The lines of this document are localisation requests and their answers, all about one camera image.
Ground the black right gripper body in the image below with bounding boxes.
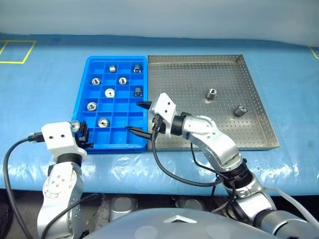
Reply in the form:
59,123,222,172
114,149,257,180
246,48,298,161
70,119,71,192
151,115,167,135

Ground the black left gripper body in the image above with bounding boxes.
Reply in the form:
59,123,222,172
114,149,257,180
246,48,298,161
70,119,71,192
74,134,87,148

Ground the blue compartment tray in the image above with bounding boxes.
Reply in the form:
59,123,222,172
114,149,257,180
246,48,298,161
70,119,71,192
71,55,148,153

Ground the perforated steel tray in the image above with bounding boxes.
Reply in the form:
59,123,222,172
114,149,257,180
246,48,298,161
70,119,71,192
147,54,281,152

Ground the blue plastic table cover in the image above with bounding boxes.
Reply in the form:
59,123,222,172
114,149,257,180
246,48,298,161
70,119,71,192
0,33,319,198

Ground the silver cylinder under table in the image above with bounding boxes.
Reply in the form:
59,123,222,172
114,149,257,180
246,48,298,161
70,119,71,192
109,196,138,222
175,197,207,213

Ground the grey robot torso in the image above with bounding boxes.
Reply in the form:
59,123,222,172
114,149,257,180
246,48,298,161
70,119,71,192
83,208,277,239

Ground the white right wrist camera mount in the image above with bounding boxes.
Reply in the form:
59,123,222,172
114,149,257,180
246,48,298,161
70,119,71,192
149,92,177,137

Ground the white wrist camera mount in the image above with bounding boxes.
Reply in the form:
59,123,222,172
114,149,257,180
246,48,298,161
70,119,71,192
149,92,177,137
41,121,88,160

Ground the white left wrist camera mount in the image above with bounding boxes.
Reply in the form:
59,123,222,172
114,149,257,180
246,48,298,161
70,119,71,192
41,121,88,160

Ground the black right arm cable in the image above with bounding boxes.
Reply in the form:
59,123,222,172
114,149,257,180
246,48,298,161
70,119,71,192
151,129,225,187

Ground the white cable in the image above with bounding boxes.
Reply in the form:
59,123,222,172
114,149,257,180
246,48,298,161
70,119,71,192
263,185,319,226

